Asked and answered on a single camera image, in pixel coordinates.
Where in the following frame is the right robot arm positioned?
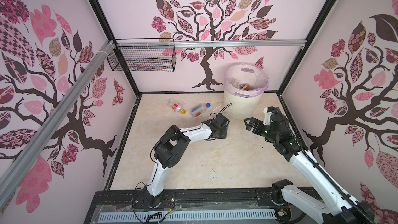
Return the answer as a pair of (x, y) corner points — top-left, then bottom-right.
(244, 107), (375, 224)

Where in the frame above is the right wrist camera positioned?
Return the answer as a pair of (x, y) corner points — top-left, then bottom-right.
(263, 107), (275, 125)

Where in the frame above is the left aluminium rail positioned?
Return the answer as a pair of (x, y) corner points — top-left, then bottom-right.
(1, 40), (115, 208)

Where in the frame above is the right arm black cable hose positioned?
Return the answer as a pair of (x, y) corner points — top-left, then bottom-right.
(273, 107), (377, 224)

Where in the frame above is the blue-cap clear bottle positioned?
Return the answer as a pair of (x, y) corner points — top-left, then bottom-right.
(190, 103), (211, 118)

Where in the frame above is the brown coffee bottle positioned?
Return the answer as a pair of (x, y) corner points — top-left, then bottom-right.
(238, 83), (250, 91)

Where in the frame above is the white slotted cable duct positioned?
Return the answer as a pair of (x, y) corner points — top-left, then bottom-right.
(97, 209), (276, 224)

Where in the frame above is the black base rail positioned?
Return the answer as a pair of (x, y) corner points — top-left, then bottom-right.
(84, 188), (314, 224)

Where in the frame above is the clear white-cap bottle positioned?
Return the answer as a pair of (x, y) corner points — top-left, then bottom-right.
(212, 102), (224, 114)

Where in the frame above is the red-label yellow-cap bottle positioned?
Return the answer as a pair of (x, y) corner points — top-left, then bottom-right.
(167, 100), (186, 114)

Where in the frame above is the white bin with purple liner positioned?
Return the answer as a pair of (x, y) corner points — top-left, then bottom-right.
(224, 63), (269, 120)

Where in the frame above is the black wire basket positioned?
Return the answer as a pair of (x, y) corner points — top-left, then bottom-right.
(107, 37), (177, 72)

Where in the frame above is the aluminium rail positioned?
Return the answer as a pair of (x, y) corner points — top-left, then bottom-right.
(117, 39), (307, 48)
(1, 40), (115, 208)

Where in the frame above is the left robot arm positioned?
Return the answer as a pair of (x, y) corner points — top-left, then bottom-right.
(144, 113), (230, 208)

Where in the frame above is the back aluminium rail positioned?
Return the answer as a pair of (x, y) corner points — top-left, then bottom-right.
(117, 39), (307, 48)

